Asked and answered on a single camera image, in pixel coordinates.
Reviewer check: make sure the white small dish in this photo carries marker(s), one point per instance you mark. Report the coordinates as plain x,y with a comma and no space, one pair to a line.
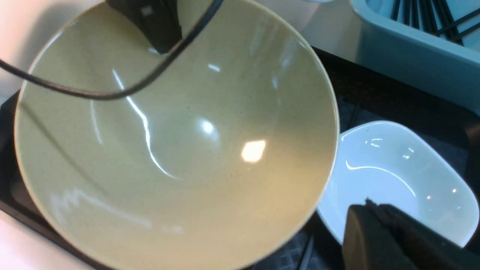
390,164

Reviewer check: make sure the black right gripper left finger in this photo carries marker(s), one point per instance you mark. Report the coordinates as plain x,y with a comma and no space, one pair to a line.
157,20

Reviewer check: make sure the tan noodle bowl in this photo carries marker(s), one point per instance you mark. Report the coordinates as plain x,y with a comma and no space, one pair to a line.
214,166

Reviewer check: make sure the grey-blue chopstick bin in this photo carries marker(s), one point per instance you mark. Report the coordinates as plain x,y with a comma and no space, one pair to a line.
421,60

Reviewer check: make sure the black chopsticks bundle in bin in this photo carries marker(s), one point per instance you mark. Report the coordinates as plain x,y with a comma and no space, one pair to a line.
439,18

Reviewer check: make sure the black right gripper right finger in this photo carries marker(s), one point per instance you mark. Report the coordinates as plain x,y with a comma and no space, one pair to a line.
382,237

